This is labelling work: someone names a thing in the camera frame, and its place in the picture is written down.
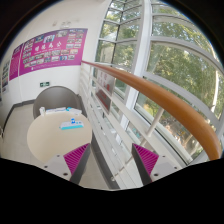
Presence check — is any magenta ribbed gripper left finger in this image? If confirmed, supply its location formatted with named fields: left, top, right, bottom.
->
left=42, top=142, right=92, bottom=185

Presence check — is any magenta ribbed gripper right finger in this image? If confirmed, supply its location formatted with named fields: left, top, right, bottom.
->
left=131, top=143, right=174, bottom=186

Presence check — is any blue and white charger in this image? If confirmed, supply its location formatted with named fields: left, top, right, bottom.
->
left=70, top=118, right=75, bottom=124

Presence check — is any white power strip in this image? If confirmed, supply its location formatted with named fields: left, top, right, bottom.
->
left=60, top=121, right=84, bottom=130

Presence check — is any round beige table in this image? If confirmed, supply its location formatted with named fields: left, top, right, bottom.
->
left=27, top=112, right=92, bottom=163

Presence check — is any white packet with blue end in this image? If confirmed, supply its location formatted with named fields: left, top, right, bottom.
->
left=66, top=107, right=82, bottom=116

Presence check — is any white box on chair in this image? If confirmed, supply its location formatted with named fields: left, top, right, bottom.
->
left=45, top=107, right=66, bottom=115

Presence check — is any white metal railing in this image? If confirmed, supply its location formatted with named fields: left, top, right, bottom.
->
left=80, top=63, right=185, bottom=189

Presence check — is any white small cup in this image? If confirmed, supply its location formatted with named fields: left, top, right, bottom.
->
left=39, top=107, right=45, bottom=116

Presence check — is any grey curved chair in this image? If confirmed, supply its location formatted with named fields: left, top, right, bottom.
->
left=33, top=86, right=82, bottom=118

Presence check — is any wooden handrail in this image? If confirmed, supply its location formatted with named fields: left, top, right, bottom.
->
left=83, top=61, right=222, bottom=160

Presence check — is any green exit sign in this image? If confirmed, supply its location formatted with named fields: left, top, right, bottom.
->
left=40, top=82, right=50, bottom=87

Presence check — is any red and white notice sign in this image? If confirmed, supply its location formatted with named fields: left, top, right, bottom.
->
left=96, top=70, right=115, bottom=113

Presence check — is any large magenta wall poster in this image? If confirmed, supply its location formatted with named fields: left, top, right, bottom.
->
left=19, top=28, right=87, bottom=75

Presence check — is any narrow magenta wall poster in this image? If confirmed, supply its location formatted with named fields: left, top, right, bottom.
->
left=9, top=45, right=23, bottom=80

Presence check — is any dark wall poster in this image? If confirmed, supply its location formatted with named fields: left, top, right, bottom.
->
left=2, top=59, right=10, bottom=93

